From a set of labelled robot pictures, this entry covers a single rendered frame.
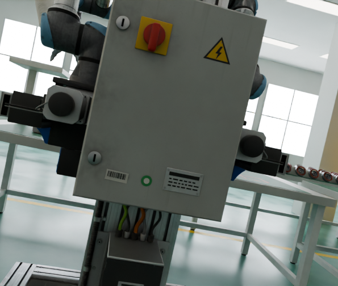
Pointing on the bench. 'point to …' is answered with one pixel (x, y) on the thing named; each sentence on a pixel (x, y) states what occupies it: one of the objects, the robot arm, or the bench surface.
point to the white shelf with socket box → (34, 68)
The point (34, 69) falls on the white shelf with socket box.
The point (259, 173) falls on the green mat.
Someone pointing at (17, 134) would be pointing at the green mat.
